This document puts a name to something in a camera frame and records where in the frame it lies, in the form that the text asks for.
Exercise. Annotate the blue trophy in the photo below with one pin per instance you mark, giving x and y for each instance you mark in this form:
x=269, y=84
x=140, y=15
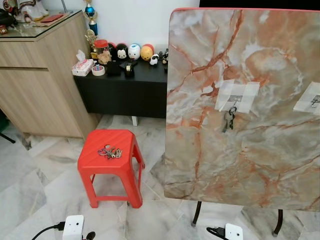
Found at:
x=90, y=11

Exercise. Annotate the light wooden cabinet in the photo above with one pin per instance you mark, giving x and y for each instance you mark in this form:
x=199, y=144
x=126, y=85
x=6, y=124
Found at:
x=40, y=90

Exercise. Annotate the dark key bunch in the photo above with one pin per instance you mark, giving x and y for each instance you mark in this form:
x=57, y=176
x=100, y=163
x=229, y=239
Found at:
x=229, y=120

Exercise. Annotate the black round toy figure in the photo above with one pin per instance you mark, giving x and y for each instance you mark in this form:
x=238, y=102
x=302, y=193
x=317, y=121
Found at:
x=122, y=52

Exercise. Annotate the red flat book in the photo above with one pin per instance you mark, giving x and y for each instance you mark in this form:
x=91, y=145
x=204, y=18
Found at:
x=52, y=18

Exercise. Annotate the black metal table leg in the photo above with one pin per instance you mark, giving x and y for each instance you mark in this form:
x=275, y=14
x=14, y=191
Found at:
x=278, y=224
x=196, y=214

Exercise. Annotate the yellow round toy figure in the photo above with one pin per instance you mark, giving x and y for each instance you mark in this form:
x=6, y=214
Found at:
x=147, y=52

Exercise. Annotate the thin black stand leg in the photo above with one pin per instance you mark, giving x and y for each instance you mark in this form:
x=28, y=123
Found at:
x=7, y=137

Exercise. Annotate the red lidded glass jar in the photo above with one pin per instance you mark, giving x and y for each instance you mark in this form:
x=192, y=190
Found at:
x=101, y=48

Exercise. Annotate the taped metal wall hook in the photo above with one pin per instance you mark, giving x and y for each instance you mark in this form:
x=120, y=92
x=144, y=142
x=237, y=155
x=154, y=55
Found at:
x=310, y=100
x=240, y=92

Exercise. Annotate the red plastic stool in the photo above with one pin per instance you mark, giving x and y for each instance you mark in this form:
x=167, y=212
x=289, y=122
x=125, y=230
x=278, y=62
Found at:
x=107, y=167

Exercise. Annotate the white tissue pack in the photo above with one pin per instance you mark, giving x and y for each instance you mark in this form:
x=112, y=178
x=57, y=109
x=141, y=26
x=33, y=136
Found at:
x=82, y=66

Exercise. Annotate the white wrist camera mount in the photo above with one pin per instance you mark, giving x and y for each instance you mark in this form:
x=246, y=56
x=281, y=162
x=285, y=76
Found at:
x=234, y=232
x=73, y=227

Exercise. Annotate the small panda toy figure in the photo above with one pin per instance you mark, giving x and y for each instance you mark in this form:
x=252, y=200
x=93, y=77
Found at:
x=154, y=60

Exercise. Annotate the black television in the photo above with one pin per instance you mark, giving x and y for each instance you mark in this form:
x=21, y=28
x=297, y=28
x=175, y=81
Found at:
x=260, y=3

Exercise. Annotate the black box object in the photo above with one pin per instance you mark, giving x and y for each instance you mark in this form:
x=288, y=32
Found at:
x=113, y=70

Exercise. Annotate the key bunch with coloured rings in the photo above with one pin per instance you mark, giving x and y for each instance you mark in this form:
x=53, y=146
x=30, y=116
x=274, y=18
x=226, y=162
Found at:
x=111, y=152

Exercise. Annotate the small gold trophy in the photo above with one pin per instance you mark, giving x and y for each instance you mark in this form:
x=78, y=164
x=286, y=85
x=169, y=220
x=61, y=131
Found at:
x=90, y=40

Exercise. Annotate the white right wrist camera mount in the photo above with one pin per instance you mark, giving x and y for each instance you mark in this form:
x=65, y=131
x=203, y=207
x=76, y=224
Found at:
x=234, y=232

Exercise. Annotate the black low side table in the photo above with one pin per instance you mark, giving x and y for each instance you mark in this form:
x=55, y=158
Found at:
x=125, y=92

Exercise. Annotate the small brown ornament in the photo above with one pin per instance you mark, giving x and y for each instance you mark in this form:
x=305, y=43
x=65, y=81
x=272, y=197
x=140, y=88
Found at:
x=104, y=58

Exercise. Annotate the robed figurine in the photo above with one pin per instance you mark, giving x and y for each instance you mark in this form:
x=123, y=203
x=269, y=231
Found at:
x=32, y=10

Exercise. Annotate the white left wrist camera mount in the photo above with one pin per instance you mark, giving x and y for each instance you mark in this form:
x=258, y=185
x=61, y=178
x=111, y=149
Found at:
x=73, y=227

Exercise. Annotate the marble pattern folding table top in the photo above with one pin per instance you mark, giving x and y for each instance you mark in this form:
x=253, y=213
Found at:
x=260, y=160

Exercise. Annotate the white round toy figure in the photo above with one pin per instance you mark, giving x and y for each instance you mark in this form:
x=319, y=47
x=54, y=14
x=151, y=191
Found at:
x=134, y=52

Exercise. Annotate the black tape dispenser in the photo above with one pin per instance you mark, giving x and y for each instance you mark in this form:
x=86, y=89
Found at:
x=129, y=69

